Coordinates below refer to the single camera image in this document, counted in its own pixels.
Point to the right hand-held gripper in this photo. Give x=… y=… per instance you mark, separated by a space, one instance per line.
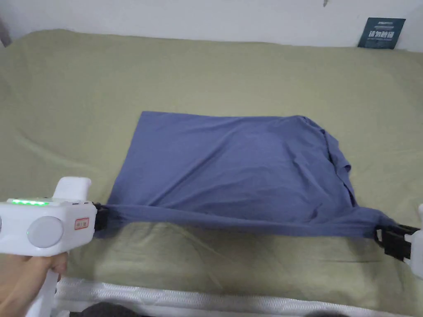
x=417 y=251

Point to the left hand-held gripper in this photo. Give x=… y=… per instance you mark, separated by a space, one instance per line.
x=43 y=218

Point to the dark blue shirt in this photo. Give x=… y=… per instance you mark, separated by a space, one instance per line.
x=231 y=171

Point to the person's left hand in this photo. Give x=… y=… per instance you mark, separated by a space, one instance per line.
x=19 y=280

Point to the bed with pale green sheet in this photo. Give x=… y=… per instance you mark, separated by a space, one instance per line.
x=82 y=109

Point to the dark teal card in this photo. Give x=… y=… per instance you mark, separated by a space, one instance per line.
x=381 y=33

